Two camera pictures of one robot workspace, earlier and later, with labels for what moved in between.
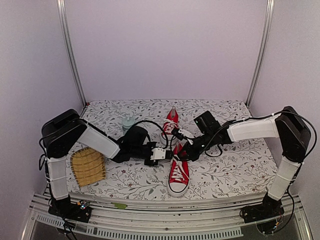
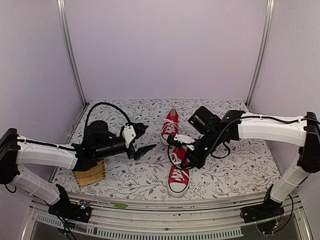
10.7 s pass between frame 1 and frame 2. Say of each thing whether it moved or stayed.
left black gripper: moved
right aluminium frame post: stayed
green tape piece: stayed
